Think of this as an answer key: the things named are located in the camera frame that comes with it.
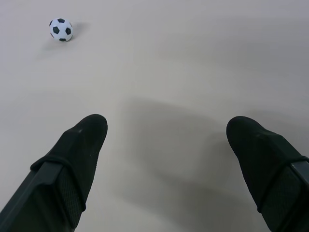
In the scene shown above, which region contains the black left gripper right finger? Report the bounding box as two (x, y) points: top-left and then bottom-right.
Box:
(226, 116), (309, 232)

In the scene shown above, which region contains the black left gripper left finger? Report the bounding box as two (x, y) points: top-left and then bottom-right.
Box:
(0, 114), (108, 232)

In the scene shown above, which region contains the small soccer ball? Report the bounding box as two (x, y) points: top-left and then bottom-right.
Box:
(49, 17), (74, 43)

